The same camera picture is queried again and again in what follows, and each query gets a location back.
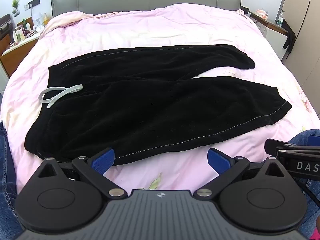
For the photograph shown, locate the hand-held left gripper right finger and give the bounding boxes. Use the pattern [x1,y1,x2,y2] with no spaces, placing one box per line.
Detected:
[194,148,285,200]

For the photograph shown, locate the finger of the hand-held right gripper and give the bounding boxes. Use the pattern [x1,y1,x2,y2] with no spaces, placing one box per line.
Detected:
[264,138,300,156]
[307,134,320,147]

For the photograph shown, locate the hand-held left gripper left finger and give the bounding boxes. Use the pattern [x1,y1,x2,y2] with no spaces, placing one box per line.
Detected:
[37,148,127,198]

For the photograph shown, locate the black pants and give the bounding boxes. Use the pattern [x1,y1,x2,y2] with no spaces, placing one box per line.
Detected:
[24,44,292,167]

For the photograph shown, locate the person's right leg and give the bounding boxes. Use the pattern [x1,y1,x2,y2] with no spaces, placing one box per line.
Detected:
[287,129,320,240]

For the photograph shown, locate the person's leg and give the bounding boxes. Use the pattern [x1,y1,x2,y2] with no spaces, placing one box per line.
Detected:
[0,122,20,240]
[287,129,320,240]

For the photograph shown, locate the person's left leg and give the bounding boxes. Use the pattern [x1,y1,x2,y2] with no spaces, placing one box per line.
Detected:
[0,122,20,240]

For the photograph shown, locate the black hanging garment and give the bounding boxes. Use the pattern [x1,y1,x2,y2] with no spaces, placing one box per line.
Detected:
[282,19,297,53]

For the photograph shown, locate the beige wardrobe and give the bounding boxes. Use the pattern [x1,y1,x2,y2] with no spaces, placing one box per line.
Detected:
[276,0,320,112]

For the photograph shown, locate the white side table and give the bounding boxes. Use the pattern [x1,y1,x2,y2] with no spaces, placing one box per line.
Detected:
[250,11,295,61]

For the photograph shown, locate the tissue box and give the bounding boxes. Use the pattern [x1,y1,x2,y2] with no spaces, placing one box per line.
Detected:
[255,8,269,19]

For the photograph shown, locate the wooden nightstand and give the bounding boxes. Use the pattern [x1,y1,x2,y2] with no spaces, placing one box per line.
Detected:
[0,31,42,78]

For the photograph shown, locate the pink blanket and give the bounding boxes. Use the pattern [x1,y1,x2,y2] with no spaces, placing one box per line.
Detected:
[0,4,320,196]

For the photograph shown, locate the group of toiletry bottles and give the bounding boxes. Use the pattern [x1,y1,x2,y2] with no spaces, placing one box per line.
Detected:
[11,17,34,43]

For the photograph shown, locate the dark brown dresser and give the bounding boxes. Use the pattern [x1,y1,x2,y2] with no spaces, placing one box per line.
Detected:
[0,14,12,40]

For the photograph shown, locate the small green plant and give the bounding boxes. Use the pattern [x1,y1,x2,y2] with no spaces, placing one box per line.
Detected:
[11,0,21,17]

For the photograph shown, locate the black cable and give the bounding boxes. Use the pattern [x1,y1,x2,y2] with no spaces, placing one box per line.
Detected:
[303,179,320,207]

